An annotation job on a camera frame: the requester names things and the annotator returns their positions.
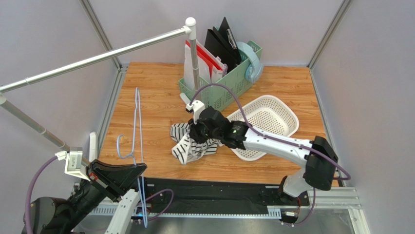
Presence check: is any black white striped tank top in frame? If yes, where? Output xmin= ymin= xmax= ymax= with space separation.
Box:
xmin=170 ymin=123 xmax=223 ymax=165

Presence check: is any black folder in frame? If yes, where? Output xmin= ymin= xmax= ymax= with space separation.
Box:
xmin=204 ymin=29 xmax=237 ymax=73

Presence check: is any white perforated plastic basket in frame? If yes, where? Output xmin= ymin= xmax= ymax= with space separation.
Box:
xmin=227 ymin=95 xmax=300 ymax=161

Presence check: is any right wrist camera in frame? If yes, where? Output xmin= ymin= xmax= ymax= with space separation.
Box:
xmin=186 ymin=100 xmax=206 ymax=126

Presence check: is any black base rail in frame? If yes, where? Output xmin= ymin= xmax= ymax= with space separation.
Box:
xmin=145 ymin=177 xmax=312 ymax=216

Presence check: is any black clipboard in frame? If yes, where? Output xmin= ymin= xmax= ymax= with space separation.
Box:
xmin=212 ymin=17 xmax=242 ymax=65

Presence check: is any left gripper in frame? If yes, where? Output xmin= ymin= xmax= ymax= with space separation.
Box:
xmin=61 ymin=157 xmax=147 ymax=230

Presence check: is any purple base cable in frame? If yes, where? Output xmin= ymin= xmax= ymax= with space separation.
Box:
xmin=131 ymin=188 xmax=175 ymax=222

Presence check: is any blue wire hanger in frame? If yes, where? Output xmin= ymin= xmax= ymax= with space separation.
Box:
xmin=116 ymin=87 xmax=149 ymax=228

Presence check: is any green plastic file basket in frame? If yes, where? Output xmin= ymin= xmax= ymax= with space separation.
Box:
xmin=178 ymin=40 xmax=263 ymax=112

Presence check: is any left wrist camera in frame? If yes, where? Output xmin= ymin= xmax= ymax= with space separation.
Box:
xmin=55 ymin=147 xmax=90 ymax=181

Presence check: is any red folder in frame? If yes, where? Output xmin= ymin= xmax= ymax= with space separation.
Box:
xmin=196 ymin=41 xmax=227 ymax=74

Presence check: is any white document folder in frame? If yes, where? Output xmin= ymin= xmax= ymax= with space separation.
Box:
xmin=183 ymin=40 xmax=224 ymax=90

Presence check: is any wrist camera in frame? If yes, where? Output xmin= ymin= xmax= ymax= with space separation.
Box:
xmin=186 ymin=100 xmax=206 ymax=126
xmin=55 ymin=147 xmax=90 ymax=181

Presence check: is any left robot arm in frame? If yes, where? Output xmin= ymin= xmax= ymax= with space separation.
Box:
xmin=21 ymin=156 xmax=147 ymax=234

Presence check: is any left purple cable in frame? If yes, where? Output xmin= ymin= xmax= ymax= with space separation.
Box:
xmin=25 ymin=156 xmax=59 ymax=234

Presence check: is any silver clothes rack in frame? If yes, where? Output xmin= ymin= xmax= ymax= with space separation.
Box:
xmin=0 ymin=17 xmax=197 ymax=152

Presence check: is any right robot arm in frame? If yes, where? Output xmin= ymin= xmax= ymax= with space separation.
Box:
xmin=186 ymin=105 xmax=338 ymax=202

